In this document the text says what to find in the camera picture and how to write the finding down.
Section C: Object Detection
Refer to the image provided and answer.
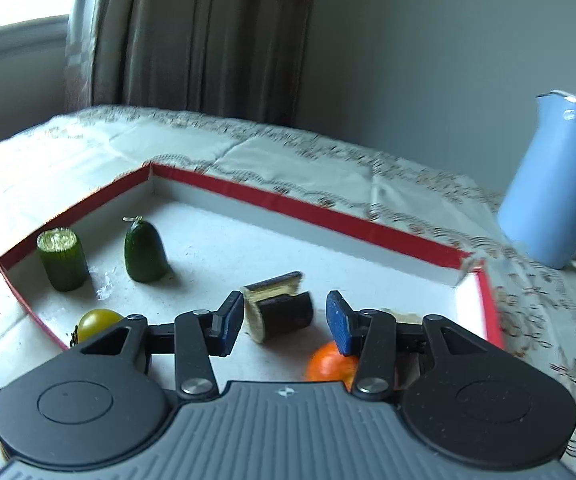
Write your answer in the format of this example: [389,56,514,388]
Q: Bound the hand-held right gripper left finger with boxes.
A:
[75,290,245,402]

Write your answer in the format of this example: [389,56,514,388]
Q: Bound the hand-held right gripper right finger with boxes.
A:
[327,290,511,403]

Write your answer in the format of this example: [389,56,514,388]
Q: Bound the small reddish orange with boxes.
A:
[306,341,362,392]

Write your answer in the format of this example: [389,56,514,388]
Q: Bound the dark eggplant cylinder piece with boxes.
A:
[242,290,315,345]

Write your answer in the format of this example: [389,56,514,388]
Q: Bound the halved eggplant piece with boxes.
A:
[240,271,304,304]

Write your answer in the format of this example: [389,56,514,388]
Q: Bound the red cardboard box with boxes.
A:
[0,161,507,361]

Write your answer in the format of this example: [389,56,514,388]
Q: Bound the cucumber tip piece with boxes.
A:
[123,216,170,284]

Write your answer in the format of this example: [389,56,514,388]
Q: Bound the yellow-green tomato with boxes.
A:
[70,309,125,346]

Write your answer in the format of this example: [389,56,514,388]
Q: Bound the cucumber cylinder piece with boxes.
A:
[36,228,90,293]

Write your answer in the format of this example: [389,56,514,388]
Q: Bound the light blue electric kettle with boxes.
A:
[497,91,576,271]

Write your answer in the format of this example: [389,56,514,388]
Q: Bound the patterned beige curtain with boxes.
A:
[65,0,320,129]

